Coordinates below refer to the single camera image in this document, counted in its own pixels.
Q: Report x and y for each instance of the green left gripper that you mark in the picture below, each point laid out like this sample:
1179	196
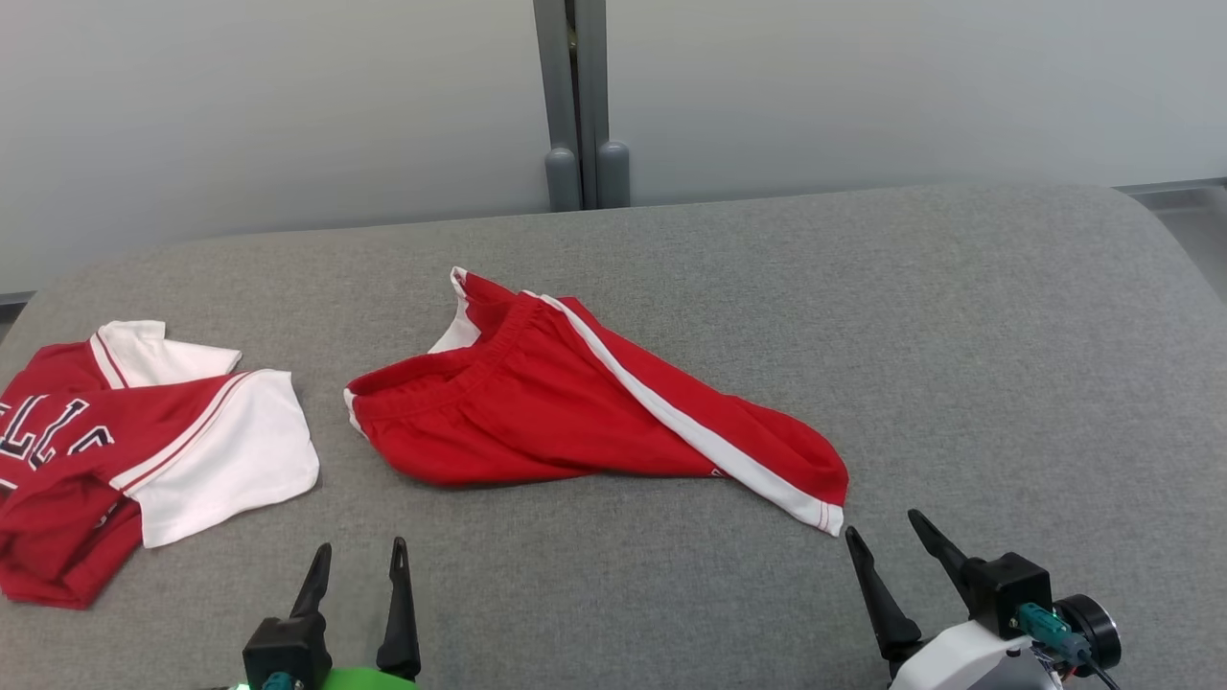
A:
374	679

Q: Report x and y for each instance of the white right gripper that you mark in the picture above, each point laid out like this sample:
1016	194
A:
959	663

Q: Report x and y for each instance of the red shorts with white stripe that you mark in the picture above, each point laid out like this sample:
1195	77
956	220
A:
537	412

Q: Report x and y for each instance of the red and white lettered jersey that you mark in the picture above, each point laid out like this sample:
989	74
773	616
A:
86	450

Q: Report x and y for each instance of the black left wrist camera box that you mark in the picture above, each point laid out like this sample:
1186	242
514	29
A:
283	647

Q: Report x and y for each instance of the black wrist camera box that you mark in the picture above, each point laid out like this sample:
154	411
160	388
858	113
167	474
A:
1007	586
283	647

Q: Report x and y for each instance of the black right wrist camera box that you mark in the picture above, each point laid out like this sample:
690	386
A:
1007	586

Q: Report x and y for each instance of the grey partition post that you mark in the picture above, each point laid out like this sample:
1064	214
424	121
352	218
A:
580	96

